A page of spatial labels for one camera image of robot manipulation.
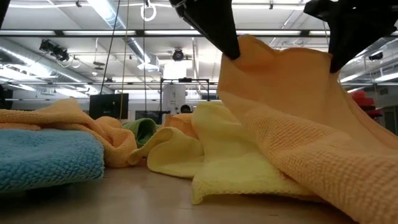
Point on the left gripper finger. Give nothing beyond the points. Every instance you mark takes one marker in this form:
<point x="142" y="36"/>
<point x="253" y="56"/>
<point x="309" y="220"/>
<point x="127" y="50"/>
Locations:
<point x="217" y="28"/>

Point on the person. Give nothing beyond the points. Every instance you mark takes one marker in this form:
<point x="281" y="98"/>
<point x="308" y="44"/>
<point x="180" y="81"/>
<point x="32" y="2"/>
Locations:
<point x="185" y="109"/>

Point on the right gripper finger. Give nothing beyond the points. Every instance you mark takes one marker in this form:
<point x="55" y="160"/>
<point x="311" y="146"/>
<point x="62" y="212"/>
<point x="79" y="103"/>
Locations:
<point x="342" y="49"/>

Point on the blue microfiber towel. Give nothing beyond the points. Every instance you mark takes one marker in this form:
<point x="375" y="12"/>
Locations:
<point x="46" y="158"/>

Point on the red storage bins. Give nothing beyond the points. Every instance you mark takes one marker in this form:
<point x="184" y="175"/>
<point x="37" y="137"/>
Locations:
<point x="363" y="101"/>

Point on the black gantry frame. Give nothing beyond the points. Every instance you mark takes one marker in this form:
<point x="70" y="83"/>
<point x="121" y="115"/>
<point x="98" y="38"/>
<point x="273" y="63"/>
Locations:
<point x="185" y="80"/>

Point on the white machine cabinet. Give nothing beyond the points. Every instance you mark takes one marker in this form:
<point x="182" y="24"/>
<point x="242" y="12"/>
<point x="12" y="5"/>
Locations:
<point x="174" y="99"/>

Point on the black ceiling camera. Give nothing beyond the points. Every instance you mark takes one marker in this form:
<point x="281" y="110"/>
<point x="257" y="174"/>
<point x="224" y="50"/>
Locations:
<point x="375" y="56"/>
<point x="178" y="54"/>

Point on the green microfiber towel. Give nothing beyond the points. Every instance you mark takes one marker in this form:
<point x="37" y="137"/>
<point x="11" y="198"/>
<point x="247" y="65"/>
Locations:
<point x="144" y="127"/>

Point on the black monitor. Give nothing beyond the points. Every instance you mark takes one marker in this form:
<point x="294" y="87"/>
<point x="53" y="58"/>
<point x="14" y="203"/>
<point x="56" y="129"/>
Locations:
<point x="109" y="105"/>

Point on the yellow microfiber towel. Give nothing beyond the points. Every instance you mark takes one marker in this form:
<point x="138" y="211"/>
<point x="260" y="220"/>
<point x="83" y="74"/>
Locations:
<point x="224" y="155"/>

